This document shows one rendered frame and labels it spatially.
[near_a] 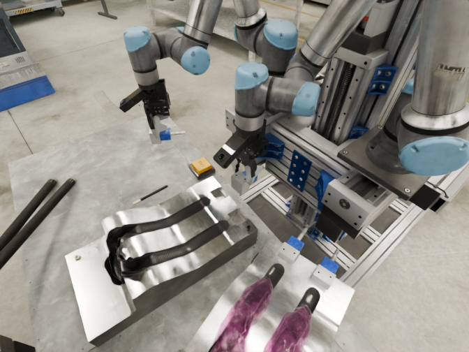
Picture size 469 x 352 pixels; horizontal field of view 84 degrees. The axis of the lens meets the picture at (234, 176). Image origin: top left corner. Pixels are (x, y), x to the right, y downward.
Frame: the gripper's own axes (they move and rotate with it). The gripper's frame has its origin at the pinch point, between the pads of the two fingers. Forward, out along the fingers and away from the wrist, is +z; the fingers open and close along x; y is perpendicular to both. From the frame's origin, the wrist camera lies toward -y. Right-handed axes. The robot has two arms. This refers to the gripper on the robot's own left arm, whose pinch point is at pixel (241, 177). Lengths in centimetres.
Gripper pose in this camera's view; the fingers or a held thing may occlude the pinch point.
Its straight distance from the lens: 83.3
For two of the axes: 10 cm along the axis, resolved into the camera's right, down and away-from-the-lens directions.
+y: 7.3, -5.0, 4.6
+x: -6.8, -5.4, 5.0
